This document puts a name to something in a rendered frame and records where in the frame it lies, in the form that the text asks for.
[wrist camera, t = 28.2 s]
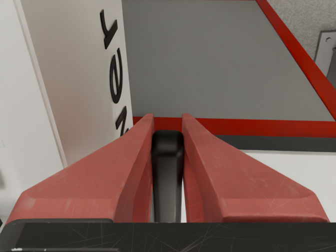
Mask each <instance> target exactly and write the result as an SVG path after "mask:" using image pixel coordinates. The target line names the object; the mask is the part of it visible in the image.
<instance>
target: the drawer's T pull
mask: <svg viewBox="0 0 336 252"><path fill-rule="evenodd" d="M183 155H184V137H183V134H182V133H181V132H180V131H178V130H164V129H161V130H157V131H156V132H154V133H153V136H152V145H151V163H152V179H153V185H152V196H151V208H150V219H149V222H150V223H181V219H182V187H183Z"/></svg>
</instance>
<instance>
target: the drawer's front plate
mask: <svg viewBox="0 0 336 252"><path fill-rule="evenodd" d="M102 10H104V20H105V25H106V29H107V30H108V31H109V30H110V29H111V27H112V25H113V24H114V22H115V20H117V27H118V29H117V31H116V33H115V35H114V36H113V38H112V40H111V42H110V44H109V46H108V48H107V49H105V42H104V39H105V37H106V36H105V34H104V31H103V28H102V23H101V15H100V12H101V11H102ZM118 48H119V49H120V54H121V62H122V92H121V96H120V99H119V102H118V103H114V102H113V99H112V95H111V88H110V68H111V62H112V58H113V56H114V55H115V59H116V67H117V76H118V84H119V86H120V63H119V57H118V53H117V50H118ZM125 106H126V111H127V115H126V120H125V126H124V132H123V135H124V134H125V133H126V131H127V129H131V128H132V127H133V116H132V105H131V95H130V84H129V74H128V63H127V53H126V42H125V32H124V21H123V11H122V0H0V136H1V139H2V141H3V143H4V146H5V148H6V150H7V153H8V155H9V157H10V159H11V162H12V164H13V166H14V169H15V171H16V173H17V176H18V178H19V180H20V182H21V185H22V187H23V189H24V191H25V190H27V189H29V188H30V187H32V186H34V185H36V184H38V183H39V182H41V181H43V180H45V179H47V178H48V177H50V176H52V175H54V174H55V173H57V172H59V171H61V170H63V169H64V168H66V167H68V166H70V165H71V164H73V163H75V162H77V161H79V160H80V159H82V158H84V157H86V156H87V155H89V154H91V153H93V152H95V151H96V150H98V149H100V148H102V147H103V146H105V145H107V144H109V143H111V142H112V141H114V140H116V139H118V138H119V137H120V136H121V131H122V125H123V120H124V119H123V120H122V122H121V124H120V126H119V128H118V129H116V121H117V120H118V118H119V116H120V114H121V113H122V111H123V109H124V107H125Z"/></svg>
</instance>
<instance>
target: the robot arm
mask: <svg viewBox="0 0 336 252"><path fill-rule="evenodd" d="M154 132H155V130H154V114H153V113H147V114H146V115H145V116H144V117H142V118H141V119H140V120H139V121H138V122H137V123H136V124H135V125H134V126H133V127H132V128H130V129H129V130H128V131H127V132H126V133H125V134H124V135H122V136H121V137H119V138H117V139H115V140H114V141H112V142H110V143H108V144H107V145H105V146H103V147H101V148H99V149H98V150H96V151H94V152H92V153H91V154H89V155H87V156H85V157H83V158H82V159H80V160H78V161H76V162H75V163H73V164H71V165H69V166H67V167H66V168H64V169H62V170H60V171H59V172H57V173H55V174H53V175H51V176H50V177H48V178H46V179H44V180H43V181H41V182H39V183H37V184H35V185H34V186H32V187H30V188H28V189H27V190H25V191H23V192H22V193H21V194H20V196H19V198H18V200H17V202H16V203H15V205H14V207H13V209H12V211H11V213H10V215H9V217H8V219H7V221H6V223H5V225H4V227H3V229H2V231H1V233H0V252H336V222H330V220H329V218H328V216H327V214H326V212H325V210H324V208H323V206H322V204H321V202H320V201H319V199H318V197H317V195H316V194H315V193H314V192H313V191H312V190H310V189H308V188H307V187H305V186H303V185H301V184H299V183H298V182H296V181H294V180H292V179H290V178H289V177H287V176H285V175H283V174H282V173H280V172H278V171H276V170H274V169H273V168H271V167H269V166H267V165H266V164H264V163H262V162H260V161H258V160H257V159H255V158H253V157H251V156H249V155H248V154H246V153H244V152H242V151H241V150H239V149H237V148H235V147H233V146H232V145H230V144H228V143H226V142H225V141H223V140H221V139H219V138H217V137H216V136H214V135H213V134H211V133H210V132H209V131H208V130H207V129H206V128H205V127H204V126H203V125H201V124H200V123H199V122H198V121H197V120H196V119H195V118H194V117H193V116H192V115H190V114H189V113H183V114H182V134H183V171H182V178H183V190H184V201H185V213H186V222H150V213H151V201H152V190H153V169H152V154H151V147H152V138H153V134H154Z"/></svg>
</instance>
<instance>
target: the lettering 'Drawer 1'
mask: <svg viewBox="0 0 336 252"><path fill-rule="evenodd" d="M100 19H101V25H102V29H103V32H104V34H105V36H106V37H105V39H104V45H105V49H107V48H108V46H109V44H110V42H111V41H112V39H113V37H114V35H115V33H116V31H117V29H118V23H117V19H116V20H115V22H114V23H113V25H112V27H111V28H110V30H109V31H108V30H107V28H106V23H105V16H104V9H103V10H102V11H101V12H100ZM117 54H118V60H119V67H120V84H119V81H118V72H117V64H116V55H115V54H114V55H113V57H112V60H111V65H110V76H109V79H110V91H111V97H112V100H113V102H114V103H115V104H117V103H118V102H119V100H120V98H121V94H122V87H123V67H122V58H121V52H120V48H118V49H117ZM113 72H114V74H115V82H116V90H117V94H116V95H115V92H114V86H113ZM126 117H127V107H126V106H125V107H124V109H123V111H122V112H121V114H120V116H119V118H118V119H117V121H116V123H115V125H116V129H117V130H118V128H119V126H120V124H121V122H122V121H123V123H122V128H121V134H120V137H121V136H123V134H124V128H125V123H126Z"/></svg>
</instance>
